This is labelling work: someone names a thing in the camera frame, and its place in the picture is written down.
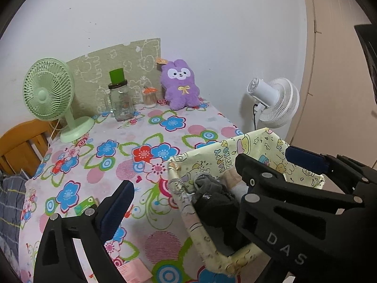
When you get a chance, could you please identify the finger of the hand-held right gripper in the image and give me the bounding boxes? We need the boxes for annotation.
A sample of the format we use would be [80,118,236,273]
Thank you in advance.
[235,153,377,283]

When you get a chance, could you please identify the floral tablecloth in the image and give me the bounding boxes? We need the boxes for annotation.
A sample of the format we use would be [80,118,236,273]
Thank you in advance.
[18,97,245,283]

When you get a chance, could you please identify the black fan cable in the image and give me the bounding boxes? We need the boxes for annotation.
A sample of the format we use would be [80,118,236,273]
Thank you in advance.
[253,103,261,130]

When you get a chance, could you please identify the black cloth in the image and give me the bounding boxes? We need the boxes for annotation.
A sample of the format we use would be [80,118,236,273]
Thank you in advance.
[194,196,251,250]

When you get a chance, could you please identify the cotton swab container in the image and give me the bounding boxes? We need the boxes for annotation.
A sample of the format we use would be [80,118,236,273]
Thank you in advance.
[142,87,158,108]

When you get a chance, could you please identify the beige cloth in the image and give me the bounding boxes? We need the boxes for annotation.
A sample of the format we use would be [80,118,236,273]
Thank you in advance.
[224,169,245,184]

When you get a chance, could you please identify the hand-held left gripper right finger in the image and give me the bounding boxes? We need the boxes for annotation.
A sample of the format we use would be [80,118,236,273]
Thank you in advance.
[284,146,377,196]

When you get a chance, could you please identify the wooden chair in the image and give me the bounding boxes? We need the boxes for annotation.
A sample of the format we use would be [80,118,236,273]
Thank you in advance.
[0,120,59,180]

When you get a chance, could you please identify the blue plaid cloth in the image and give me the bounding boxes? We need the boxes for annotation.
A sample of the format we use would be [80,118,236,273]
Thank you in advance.
[0,174,28,260]

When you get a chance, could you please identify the beige wooden door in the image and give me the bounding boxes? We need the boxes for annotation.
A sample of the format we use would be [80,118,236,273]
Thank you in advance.
[300,0,377,168]

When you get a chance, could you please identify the yellow cartoon fabric basket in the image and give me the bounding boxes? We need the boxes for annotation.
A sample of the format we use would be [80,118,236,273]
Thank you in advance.
[167,127,325,275]

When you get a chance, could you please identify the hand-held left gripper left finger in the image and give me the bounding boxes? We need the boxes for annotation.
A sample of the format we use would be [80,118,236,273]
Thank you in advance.
[33,180,135,283]

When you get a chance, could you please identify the green printed felt board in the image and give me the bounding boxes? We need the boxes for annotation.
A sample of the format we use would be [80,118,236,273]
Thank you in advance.
[66,38,162,117]

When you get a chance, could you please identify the pink paper packet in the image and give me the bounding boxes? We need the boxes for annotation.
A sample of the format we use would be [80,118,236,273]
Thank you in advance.
[118,259,154,283]

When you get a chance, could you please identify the green white packet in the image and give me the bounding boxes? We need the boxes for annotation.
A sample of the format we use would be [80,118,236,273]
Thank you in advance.
[74,197,96,214]

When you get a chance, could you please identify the green desk fan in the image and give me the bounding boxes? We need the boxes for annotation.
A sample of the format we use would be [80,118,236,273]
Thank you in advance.
[23,58,95,144]

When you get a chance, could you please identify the purple plush bunny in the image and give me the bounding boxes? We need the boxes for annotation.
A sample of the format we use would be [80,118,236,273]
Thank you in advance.
[157,59,201,111]

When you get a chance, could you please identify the white fan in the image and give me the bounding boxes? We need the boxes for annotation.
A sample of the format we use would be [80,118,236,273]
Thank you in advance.
[247,77,300,129]

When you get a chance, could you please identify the glass jar with green lid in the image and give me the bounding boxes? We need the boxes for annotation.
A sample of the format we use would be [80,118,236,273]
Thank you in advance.
[104,68,136,122]

